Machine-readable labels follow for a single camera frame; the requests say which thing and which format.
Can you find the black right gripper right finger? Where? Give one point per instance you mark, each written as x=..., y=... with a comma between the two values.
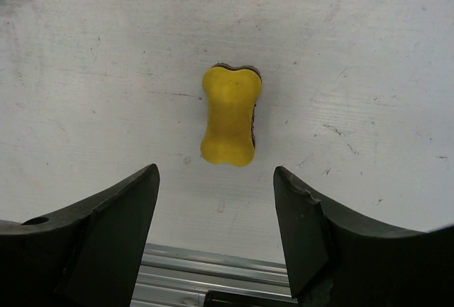
x=336, y=256

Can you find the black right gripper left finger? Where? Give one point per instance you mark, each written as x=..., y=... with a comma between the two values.
x=85, y=254

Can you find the yellow bone-shaped eraser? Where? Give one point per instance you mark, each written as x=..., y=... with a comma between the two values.
x=231, y=93

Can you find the aluminium table frame rail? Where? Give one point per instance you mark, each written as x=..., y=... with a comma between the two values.
x=171, y=276

